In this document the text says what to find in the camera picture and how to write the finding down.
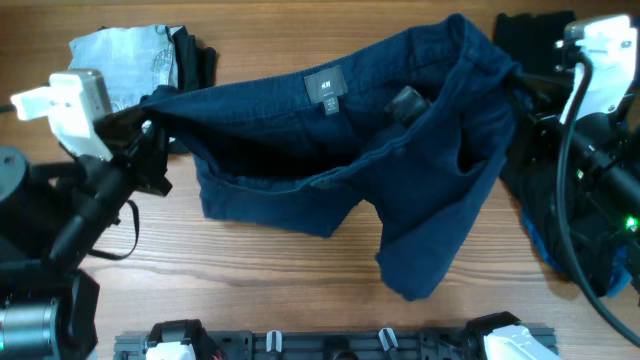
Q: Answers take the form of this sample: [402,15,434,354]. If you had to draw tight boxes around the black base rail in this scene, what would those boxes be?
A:
[113,327,559,360]

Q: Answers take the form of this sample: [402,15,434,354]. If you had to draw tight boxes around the folded light blue jeans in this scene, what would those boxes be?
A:
[69,24,178,112]

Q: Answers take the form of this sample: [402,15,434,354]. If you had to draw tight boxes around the folded black garment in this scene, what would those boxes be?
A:
[169,27,218,95]

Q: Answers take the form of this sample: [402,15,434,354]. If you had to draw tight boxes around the navy blue shorts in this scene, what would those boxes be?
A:
[141,14,519,301]

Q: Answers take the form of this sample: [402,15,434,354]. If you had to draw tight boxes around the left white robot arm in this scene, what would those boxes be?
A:
[1,108,172,359]

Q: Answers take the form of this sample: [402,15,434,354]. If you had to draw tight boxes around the black pants pile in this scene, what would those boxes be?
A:
[493,11,631,297]

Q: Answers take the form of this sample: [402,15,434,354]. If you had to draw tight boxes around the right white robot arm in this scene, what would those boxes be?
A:
[501,75,639,344]

